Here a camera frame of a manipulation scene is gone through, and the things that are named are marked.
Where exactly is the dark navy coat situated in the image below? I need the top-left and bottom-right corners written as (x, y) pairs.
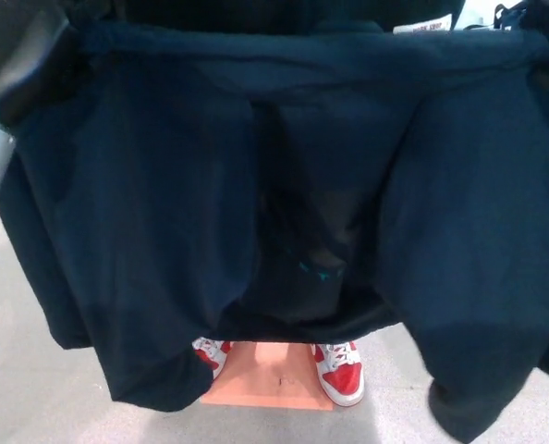
top-left (0, 0), bottom-right (549, 444)

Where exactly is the red white right sneaker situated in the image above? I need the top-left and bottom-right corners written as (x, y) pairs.
top-left (191, 337), bottom-right (234, 382)

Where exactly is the red white sneaker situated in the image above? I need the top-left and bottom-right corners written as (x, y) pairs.
top-left (191, 337), bottom-right (234, 382)
top-left (311, 340), bottom-right (365, 409)

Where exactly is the orange floor marker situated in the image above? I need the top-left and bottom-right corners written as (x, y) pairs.
top-left (200, 340), bottom-right (336, 413)

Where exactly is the red white left sneaker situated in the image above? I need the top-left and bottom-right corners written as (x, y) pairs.
top-left (311, 340), bottom-right (365, 409)

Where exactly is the black shirt with white label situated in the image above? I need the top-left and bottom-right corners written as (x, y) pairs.
top-left (68, 0), bottom-right (465, 36)

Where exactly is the black strap bundle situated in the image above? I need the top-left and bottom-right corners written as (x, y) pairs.
top-left (463, 3), bottom-right (521, 31)

